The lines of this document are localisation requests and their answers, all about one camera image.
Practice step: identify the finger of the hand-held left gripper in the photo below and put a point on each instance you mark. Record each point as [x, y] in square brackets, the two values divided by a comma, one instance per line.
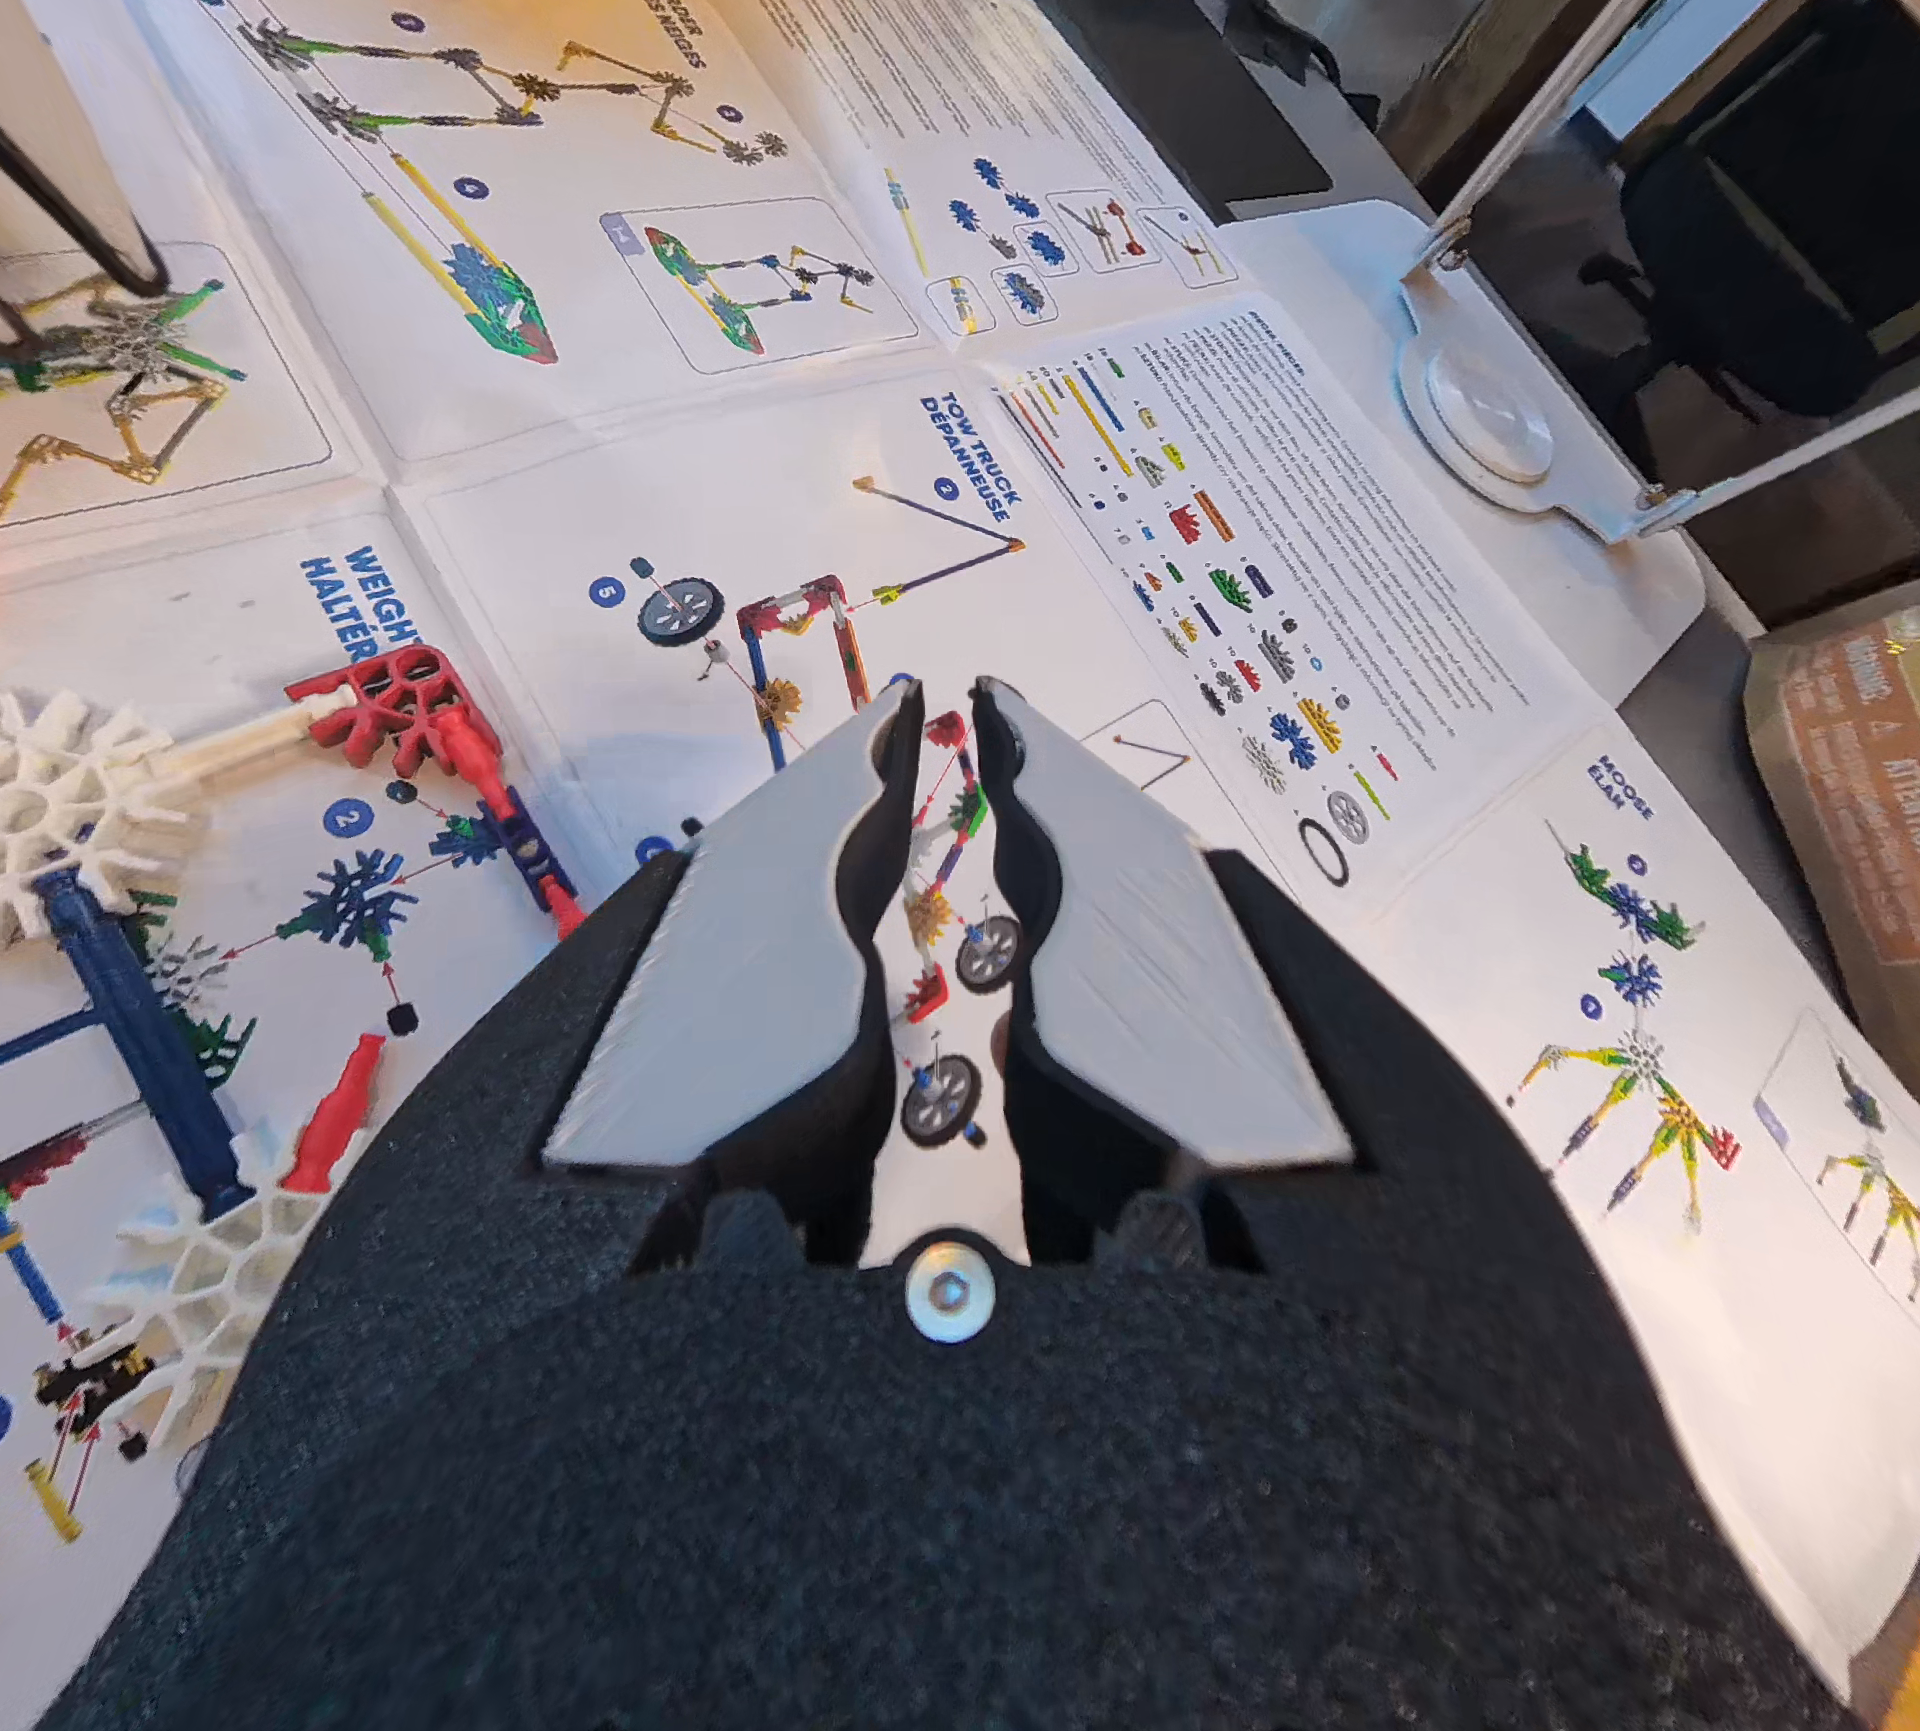
[12, 322]
[59, 134]

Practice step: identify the white rod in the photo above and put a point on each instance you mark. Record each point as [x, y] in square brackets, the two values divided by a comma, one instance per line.
[238, 743]

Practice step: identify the white printed instruction sheet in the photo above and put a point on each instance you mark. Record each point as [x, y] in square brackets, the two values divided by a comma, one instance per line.
[601, 441]

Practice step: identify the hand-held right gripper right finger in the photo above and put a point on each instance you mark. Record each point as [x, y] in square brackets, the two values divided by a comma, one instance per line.
[1184, 997]

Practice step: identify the black office chair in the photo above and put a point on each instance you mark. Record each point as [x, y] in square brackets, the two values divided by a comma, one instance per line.
[1753, 275]

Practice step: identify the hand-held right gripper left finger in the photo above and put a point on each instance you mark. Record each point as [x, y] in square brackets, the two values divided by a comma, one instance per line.
[705, 997]

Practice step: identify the red connector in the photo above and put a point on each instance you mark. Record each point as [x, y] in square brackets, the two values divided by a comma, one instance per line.
[399, 697]

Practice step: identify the blue rod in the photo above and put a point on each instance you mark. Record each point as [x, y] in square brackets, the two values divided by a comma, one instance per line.
[142, 1043]

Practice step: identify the white metal stand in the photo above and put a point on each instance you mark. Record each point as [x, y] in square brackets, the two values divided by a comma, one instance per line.
[1621, 605]

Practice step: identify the white snowflake connector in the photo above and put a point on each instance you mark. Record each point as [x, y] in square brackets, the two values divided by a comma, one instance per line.
[211, 1280]
[76, 800]

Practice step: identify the short red rod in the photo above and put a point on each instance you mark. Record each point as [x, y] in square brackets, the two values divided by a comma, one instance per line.
[473, 758]
[336, 1109]

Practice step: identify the brown printed toy bag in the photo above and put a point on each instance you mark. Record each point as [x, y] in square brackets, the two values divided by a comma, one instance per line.
[1858, 785]

